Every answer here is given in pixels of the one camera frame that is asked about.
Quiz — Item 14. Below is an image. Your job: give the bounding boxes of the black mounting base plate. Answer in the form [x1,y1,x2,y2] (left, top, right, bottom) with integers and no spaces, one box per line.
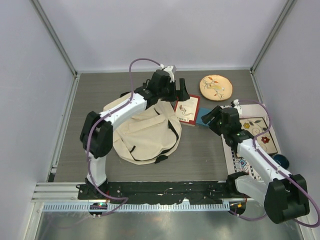
[76,181,248,205]

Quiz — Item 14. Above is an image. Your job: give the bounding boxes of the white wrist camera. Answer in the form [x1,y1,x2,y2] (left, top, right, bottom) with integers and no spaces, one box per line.
[159,64,177,83]
[230,99,243,115]

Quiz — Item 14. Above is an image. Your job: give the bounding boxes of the cream canvas backpack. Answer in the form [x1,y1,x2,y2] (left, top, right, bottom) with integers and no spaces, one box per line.
[113,100,182,165]

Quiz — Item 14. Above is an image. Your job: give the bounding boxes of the red bordered book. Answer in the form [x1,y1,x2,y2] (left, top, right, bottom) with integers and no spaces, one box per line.
[174,94,201,126]

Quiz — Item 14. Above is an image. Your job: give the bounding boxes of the round bird pattern plate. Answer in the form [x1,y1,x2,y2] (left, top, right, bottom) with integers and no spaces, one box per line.
[199,74,233,102]

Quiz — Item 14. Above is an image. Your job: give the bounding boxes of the patterned white placemat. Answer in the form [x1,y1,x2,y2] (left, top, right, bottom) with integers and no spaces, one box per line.
[222,104,281,182]

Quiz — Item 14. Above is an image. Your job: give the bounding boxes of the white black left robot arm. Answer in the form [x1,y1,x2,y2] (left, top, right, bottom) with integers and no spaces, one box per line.
[80,65,190,200]

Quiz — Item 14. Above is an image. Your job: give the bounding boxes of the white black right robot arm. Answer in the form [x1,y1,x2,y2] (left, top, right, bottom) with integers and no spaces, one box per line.
[201,106,310,224]

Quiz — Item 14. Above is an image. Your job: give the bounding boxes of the white slotted cable duct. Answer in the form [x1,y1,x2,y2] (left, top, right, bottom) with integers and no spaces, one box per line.
[42,200,230,212]

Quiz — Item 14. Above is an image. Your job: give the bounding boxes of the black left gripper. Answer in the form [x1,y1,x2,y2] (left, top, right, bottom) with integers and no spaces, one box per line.
[158,78,190,102]

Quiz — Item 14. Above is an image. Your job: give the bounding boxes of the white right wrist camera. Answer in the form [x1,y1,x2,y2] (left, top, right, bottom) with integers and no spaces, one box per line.
[230,99,243,115]

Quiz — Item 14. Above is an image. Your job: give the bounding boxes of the blue ceramic mug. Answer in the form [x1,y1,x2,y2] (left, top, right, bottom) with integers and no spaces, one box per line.
[272,153,290,170]

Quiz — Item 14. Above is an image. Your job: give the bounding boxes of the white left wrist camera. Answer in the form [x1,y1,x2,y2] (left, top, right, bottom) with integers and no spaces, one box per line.
[159,64,177,83]

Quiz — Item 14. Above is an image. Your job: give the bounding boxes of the square flower pattern plate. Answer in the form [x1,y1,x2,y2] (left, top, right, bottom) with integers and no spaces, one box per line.
[240,117,278,156]

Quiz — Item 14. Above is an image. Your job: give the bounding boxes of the small blue wallet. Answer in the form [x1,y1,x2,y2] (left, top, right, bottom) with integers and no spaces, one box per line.
[194,106,213,129]

